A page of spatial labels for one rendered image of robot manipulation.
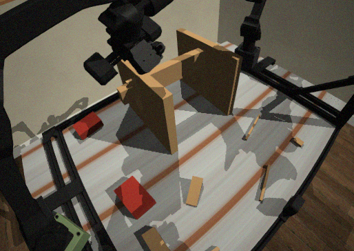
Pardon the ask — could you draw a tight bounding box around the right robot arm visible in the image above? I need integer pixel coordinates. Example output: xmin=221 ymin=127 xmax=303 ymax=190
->
xmin=240 ymin=0 xmax=266 ymax=52

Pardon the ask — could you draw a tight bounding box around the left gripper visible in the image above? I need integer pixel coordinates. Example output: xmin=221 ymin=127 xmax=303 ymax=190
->
xmin=83 ymin=15 xmax=162 ymax=86

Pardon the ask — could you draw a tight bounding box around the red rectangular block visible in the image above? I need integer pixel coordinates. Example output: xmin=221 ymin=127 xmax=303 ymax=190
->
xmin=114 ymin=175 xmax=156 ymax=219
xmin=73 ymin=112 xmax=103 ymax=140

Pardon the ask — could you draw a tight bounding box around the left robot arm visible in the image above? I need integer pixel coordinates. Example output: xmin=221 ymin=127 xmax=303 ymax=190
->
xmin=0 ymin=0 xmax=173 ymax=251

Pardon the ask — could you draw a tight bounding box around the brown wooden board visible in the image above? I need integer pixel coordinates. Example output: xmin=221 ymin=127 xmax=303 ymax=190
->
xmin=176 ymin=28 xmax=242 ymax=116
xmin=117 ymin=59 xmax=178 ymax=154

